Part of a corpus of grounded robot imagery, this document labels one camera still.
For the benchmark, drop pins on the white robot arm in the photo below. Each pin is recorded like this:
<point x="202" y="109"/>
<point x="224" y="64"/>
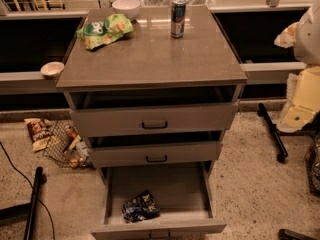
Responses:
<point x="304" y="37"/>

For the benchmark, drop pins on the black stand leg right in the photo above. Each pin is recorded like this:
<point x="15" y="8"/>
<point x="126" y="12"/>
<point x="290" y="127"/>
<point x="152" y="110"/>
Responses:
<point x="282" y="152"/>

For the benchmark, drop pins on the blue chip bag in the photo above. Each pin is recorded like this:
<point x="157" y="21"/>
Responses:
<point x="140" y="208"/>

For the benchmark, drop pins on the middle grey drawer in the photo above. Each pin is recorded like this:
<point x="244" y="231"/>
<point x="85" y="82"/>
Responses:
<point x="155" y="154"/>

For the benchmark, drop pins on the black stand leg left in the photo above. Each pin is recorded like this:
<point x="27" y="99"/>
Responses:
<point x="25" y="212"/>

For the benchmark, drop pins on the top grey drawer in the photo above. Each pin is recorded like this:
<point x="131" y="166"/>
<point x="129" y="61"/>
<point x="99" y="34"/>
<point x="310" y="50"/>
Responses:
<point x="153" y="119"/>

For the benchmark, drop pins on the bottom grey drawer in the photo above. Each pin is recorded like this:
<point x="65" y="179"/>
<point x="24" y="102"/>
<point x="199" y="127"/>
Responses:
<point x="181" y="192"/>

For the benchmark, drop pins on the dark energy drink can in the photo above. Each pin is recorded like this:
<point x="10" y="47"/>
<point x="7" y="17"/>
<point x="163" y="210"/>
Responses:
<point x="178" y="10"/>

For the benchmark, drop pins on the green chip bag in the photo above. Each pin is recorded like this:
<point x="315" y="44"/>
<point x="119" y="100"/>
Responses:
<point x="104" y="32"/>

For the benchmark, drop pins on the black stand leg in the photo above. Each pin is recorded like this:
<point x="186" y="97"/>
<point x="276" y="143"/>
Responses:
<point x="282" y="152"/>
<point x="25" y="212"/>

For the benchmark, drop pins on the grey drawer cabinet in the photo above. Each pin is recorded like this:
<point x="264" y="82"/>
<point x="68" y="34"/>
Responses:
<point x="151" y="68"/>

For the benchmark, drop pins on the brown snack bag on floor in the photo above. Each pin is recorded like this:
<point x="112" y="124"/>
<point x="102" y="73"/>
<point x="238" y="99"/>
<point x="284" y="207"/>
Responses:
<point x="39" y="132"/>

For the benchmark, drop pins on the black object bottom right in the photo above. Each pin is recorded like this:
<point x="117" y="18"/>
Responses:
<point x="285" y="234"/>

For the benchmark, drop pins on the wire mesh basket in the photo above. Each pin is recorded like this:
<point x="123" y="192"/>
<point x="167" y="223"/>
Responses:
<point x="65" y="147"/>

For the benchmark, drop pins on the grey drawer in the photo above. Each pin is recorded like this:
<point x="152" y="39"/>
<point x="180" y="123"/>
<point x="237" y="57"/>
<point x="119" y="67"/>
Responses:
<point x="155" y="154"/>
<point x="181" y="192"/>
<point x="153" y="119"/>

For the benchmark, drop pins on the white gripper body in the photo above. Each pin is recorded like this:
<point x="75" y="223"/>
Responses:
<point x="308" y="39"/>

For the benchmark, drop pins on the white bowl on counter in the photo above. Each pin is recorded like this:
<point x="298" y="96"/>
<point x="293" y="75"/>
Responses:
<point x="130" y="8"/>

